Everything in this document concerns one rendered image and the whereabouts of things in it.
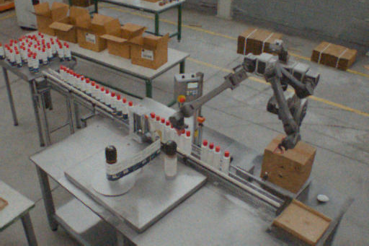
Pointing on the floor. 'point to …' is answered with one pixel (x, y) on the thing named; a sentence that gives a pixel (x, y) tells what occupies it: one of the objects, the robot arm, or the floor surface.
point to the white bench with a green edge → (16, 211)
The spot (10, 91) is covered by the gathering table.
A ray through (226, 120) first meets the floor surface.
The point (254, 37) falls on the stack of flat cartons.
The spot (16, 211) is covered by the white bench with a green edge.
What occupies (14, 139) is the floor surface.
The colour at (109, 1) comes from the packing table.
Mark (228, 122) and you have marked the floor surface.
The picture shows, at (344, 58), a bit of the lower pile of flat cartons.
